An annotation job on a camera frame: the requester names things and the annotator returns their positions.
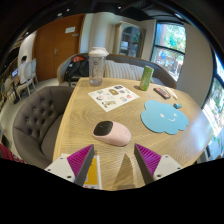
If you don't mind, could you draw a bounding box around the white sticker sheet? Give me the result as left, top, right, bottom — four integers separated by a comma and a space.
87, 84, 141, 113

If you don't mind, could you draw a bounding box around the grey curved sofa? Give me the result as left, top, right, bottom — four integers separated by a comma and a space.
56, 53, 178, 90

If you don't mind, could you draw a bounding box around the yellow and white card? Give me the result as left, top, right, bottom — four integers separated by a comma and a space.
83, 154, 103, 190

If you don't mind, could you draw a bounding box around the blue cloud-shaped mouse pad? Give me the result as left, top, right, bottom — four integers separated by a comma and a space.
140, 99, 189, 136

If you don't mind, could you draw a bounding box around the wooden triangular stand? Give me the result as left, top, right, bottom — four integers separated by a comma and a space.
112, 153, 137, 191

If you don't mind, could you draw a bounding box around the white door sign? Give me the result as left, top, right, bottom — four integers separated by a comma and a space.
64, 26, 77, 35

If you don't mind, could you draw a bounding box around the striped cushion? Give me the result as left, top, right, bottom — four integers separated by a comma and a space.
104, 59, 134, 81
130, 64, 146, 82

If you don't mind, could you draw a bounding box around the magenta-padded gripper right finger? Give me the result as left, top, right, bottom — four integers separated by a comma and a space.
133, 143, 184, 185

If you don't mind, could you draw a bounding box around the white chair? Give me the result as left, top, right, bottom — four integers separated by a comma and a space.
14, 58, 39, 98

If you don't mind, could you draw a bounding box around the pink and black computer mouse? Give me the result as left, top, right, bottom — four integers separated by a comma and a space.
92, 120, 132, 147

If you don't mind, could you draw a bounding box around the glass-door cabinet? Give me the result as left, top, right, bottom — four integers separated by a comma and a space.
114, 21, 146, 59

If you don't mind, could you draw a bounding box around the clear shaker bottle white lid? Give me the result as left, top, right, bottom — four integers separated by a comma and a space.
87, 46, 110, 87

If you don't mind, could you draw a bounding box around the grey tufted armchair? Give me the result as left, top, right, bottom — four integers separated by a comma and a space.
12, 85, 75, 169

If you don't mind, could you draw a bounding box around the dark framed window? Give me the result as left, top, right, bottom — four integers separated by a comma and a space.
201, 56, 224, 161
149, 21, 187, 83

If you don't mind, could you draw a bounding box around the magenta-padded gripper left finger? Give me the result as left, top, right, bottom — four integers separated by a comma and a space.
44, 144, 96, 187

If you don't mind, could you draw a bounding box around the person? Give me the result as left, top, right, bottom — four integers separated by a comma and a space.
18, 55, 29, 85

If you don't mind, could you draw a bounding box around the wooden door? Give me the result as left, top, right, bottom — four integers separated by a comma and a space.
33, 13, 86, 83

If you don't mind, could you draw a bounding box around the white tube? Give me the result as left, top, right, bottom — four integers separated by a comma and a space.
164, 86, 179, 101

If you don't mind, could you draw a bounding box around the black box with orange print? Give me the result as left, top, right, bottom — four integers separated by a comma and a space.
153, 87, 172, 100

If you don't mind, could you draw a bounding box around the green drink can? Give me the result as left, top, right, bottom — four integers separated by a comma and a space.
138, 65, 155, 92

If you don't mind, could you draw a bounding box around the black and orange backpack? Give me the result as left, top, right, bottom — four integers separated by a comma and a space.
63, 54, 90, 83

